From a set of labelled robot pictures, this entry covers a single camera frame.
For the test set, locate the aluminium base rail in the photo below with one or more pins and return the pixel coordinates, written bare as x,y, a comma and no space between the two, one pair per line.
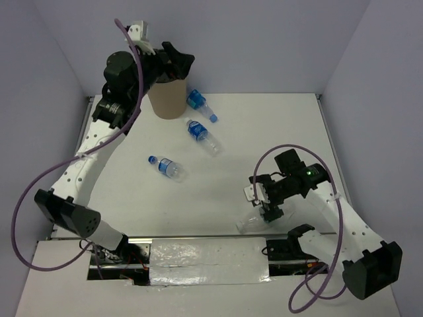
253,235

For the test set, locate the blue label bottle by bin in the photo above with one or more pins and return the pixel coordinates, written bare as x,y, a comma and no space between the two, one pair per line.
198,102

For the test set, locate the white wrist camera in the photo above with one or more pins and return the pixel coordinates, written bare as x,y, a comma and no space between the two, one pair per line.
138,32
256,194

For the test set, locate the silver foil tape sheet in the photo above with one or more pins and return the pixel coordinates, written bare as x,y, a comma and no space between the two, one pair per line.
208,261

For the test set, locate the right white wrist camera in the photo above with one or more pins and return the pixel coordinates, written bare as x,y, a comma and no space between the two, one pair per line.
256,194

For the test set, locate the blue label bottle front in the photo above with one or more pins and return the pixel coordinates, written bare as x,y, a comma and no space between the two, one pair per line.
166,167

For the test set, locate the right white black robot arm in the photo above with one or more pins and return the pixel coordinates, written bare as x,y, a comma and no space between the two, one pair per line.
366,262

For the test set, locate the blue label bottle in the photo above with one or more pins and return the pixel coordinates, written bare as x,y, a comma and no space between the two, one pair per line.
198,102
166,167
203,137

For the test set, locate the brown cardboard cylinder bin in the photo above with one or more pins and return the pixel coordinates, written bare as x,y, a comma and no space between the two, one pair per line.
168,100

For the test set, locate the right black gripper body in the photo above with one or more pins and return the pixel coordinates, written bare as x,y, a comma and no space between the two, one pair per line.
277,191

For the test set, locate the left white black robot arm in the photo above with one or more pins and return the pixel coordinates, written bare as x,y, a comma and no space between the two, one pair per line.
129,76

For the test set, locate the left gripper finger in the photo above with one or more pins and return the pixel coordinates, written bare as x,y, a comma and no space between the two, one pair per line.
170,51
179,68

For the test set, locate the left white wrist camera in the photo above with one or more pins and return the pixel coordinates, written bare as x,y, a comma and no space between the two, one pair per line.
138,32

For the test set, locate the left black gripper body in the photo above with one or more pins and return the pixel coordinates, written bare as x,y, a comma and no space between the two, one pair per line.
154,70

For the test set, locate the green label clear bottle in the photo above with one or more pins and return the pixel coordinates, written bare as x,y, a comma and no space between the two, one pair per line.
254,220

